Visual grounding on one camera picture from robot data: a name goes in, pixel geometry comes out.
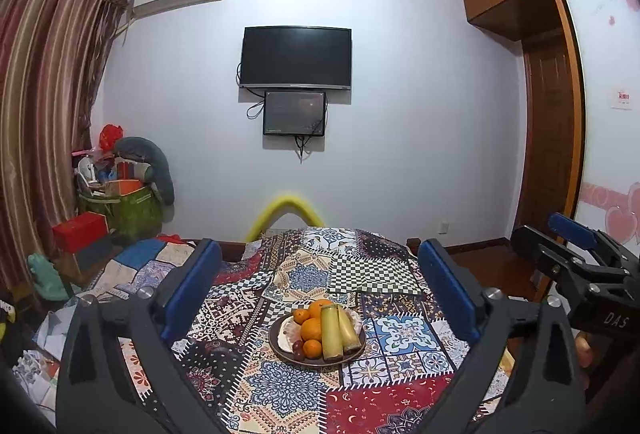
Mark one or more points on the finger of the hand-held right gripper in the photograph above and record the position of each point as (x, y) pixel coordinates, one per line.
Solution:
(550, 259)
(572, 228)

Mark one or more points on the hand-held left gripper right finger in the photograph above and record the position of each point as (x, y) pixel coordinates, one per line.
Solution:
(450, 289)

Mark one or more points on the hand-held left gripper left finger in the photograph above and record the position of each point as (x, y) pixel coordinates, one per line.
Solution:
(192, 289)

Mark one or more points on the yellow sugarcane piece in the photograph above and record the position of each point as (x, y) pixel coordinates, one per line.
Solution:
(349, 330)
(331, 334)

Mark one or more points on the small tangerine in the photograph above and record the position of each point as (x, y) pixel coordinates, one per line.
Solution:
(301, 316)
(312, 349)

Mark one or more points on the dark brown round plate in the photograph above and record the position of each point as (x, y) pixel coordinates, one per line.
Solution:
(350, 354)

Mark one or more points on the large orange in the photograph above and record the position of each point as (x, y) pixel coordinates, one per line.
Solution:
(311, 330)
(320, 308)

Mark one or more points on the person's right hand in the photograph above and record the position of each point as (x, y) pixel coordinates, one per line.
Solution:
(582, 350)

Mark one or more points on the white wardrobe door with hearts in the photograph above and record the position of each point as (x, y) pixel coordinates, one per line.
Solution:
(610, 148)

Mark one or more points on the brown wooden door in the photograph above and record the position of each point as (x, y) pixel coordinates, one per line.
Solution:
(547, 138)

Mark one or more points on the green storage bag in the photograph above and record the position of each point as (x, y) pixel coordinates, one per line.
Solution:
(132, 211)

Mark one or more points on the peeled pomelo segment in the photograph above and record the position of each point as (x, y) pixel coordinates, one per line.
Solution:
(356, 323)
(285, 331)

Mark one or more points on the yellow foam tube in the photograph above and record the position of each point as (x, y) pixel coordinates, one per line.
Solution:
(285, 204)

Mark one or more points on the red box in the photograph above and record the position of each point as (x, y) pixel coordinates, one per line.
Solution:
(80, 231)

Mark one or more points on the red and white sticker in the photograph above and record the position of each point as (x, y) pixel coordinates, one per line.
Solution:
(623, 99)

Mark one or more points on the teal cloth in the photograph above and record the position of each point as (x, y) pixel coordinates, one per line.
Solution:
(47, 279)

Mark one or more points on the patchwork printed blanket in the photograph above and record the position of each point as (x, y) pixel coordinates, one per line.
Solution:
(300, 394)

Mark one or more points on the red plastic bag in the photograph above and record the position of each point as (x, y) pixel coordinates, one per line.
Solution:
(110, 137)

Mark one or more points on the small black monitor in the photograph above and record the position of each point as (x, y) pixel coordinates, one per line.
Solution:
(295, 113)

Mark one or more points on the striped brown curtain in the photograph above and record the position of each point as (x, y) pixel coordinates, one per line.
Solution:
(45, 113)

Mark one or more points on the wooden bed frame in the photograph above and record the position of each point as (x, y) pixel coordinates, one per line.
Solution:
(240, 250)

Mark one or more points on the white wall socket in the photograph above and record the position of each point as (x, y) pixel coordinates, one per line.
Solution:
(442, 227)

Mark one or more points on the black wall television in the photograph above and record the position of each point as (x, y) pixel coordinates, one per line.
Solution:
(295, 58)

